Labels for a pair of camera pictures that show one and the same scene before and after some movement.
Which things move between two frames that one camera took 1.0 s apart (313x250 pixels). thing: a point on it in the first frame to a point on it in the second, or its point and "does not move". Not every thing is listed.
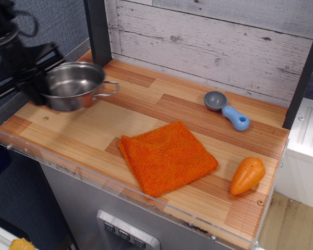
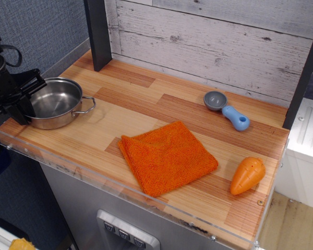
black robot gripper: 9,65 to 6,89
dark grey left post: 98,30 does not move
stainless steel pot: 73,86 to 56,104
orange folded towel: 165,159 does not move
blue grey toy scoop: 216,100 does not move
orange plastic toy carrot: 249,171 does not move
